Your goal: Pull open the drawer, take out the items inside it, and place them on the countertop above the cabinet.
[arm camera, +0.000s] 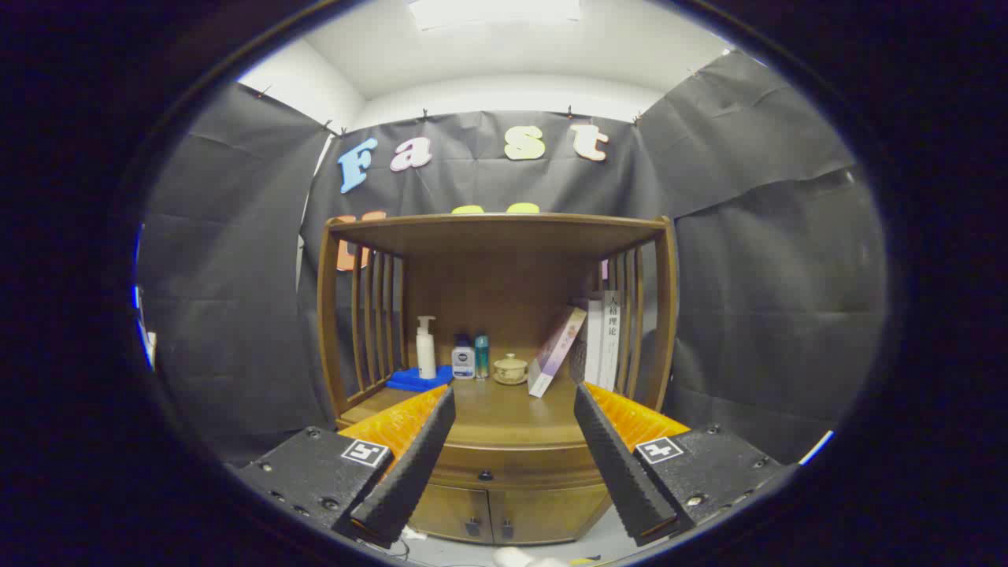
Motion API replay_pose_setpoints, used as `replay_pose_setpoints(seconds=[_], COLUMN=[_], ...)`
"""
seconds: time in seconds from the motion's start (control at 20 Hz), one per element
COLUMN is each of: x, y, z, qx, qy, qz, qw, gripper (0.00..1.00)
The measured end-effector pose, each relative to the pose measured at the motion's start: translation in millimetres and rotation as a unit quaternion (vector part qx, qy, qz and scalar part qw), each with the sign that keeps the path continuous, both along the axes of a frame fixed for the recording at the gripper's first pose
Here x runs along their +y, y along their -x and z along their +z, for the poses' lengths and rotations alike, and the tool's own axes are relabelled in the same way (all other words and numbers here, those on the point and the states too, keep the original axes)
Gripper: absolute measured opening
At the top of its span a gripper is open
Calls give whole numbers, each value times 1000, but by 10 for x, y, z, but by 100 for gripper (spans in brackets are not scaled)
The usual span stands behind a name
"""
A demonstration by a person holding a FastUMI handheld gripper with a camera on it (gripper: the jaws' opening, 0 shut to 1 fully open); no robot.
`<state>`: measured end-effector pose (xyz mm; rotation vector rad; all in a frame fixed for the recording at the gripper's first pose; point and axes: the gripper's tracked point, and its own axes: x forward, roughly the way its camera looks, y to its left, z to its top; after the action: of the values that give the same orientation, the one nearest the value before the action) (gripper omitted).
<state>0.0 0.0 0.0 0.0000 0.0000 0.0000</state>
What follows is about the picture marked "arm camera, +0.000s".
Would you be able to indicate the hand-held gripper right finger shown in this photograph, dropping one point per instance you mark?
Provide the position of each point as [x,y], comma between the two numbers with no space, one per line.
[614,465]

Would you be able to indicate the beige lidded tea bowl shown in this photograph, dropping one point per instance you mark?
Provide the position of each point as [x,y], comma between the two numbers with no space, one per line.
[510,370]

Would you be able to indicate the wooden cabinet with slatted shelf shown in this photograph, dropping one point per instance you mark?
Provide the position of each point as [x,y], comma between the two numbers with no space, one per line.
[504,291]

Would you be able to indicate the blue folded cloth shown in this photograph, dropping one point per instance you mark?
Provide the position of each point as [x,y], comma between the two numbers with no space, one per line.
[413,380]

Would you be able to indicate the white book lettered spine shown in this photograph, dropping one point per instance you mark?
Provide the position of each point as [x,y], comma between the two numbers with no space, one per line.
[610,339]

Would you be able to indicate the wooden cabinet door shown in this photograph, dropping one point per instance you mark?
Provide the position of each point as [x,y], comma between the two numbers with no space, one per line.
[543,512]
[449,512]

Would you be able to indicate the white bottle with blue cap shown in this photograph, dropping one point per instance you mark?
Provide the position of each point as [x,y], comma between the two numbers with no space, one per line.
[464,366]

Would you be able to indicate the wooden countertop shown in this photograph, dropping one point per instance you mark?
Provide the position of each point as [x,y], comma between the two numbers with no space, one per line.
[504,409]

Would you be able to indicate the black white patterned book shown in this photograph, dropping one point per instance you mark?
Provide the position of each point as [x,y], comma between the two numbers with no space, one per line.
[579,362]

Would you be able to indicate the slim teal bottle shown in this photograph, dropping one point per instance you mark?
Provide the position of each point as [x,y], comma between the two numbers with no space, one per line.
[482,358]

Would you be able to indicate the white pump bottle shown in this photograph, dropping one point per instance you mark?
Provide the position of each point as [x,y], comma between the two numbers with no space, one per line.
[426,354]

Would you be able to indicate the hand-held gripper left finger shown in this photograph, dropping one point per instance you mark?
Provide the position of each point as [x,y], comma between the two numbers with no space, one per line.
[417,465]

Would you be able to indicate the purple book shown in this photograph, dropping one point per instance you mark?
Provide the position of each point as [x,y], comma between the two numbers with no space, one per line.
[555,350]

